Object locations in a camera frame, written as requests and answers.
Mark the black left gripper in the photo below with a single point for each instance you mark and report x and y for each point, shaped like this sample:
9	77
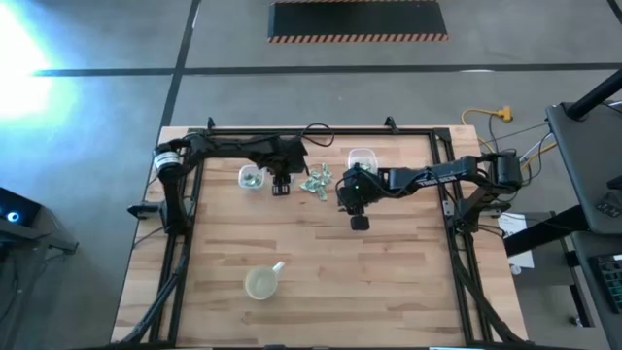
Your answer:
286	158

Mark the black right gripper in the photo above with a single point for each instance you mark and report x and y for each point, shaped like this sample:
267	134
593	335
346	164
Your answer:
359	189

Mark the wide clear plastic container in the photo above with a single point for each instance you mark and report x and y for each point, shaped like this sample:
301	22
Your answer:
362	155

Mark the small clear plastic container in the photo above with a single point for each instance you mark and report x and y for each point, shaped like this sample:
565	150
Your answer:
241	170

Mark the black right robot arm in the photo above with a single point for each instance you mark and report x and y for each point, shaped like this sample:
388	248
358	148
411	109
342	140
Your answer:
437	177

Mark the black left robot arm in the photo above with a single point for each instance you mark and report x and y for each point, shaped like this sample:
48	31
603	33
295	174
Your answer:
228	146

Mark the cream ceramic mug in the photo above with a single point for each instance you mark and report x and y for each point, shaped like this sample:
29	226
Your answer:
262	283

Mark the white paper sheet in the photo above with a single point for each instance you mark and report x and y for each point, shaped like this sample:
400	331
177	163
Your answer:
510	223

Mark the black mat with striped edge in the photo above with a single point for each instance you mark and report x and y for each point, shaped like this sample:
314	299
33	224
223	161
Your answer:
357	19

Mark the white round cap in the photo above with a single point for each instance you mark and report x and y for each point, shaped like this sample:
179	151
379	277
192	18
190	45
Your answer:
515	269

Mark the black desk support bar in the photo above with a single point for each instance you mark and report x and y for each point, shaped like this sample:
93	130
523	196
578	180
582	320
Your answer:
544	235

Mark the grey side desk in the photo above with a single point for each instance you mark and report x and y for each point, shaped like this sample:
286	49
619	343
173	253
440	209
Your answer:
588	165

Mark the grey keyboard tray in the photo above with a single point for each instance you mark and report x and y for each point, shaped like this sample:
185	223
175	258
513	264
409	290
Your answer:
583	243

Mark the dark side stand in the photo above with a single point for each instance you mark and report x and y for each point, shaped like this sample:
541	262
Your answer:
48	240

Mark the black slanted pole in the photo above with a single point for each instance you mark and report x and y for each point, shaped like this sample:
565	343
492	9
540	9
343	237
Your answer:
597	94

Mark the black keyboard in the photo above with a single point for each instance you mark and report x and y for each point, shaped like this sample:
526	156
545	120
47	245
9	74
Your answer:
613	282

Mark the black device with blue light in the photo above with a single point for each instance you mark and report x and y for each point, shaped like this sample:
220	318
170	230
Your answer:
12	209

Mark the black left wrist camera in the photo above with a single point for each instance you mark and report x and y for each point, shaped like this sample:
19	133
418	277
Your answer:
281	187

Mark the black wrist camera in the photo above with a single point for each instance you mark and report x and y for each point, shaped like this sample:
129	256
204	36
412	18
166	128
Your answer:
359	222
281	187

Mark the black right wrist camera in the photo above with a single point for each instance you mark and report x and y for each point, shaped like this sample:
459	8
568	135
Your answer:
359	222

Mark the black metal rig frame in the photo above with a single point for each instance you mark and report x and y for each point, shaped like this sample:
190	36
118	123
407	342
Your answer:
389	131

